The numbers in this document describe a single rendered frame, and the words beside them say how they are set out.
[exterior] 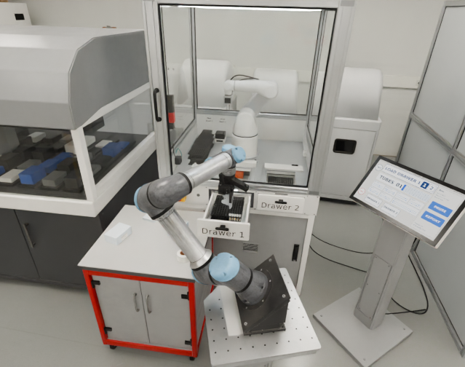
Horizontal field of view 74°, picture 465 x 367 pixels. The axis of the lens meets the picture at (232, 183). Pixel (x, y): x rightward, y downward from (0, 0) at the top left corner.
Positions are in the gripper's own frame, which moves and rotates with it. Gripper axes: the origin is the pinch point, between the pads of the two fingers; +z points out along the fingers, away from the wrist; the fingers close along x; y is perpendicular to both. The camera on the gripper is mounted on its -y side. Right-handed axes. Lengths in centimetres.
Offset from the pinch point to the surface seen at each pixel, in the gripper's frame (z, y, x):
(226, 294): 20.9, -4.0, 44.4
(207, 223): 6.6, 12.0, 10.8
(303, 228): 29, -46, -24
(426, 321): 97, -142, -19
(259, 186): -0.7, -14.3, -22.8
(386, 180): -13, -86, -20
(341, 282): 98, -87, -48
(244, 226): 5.5, -8.7, 10.8
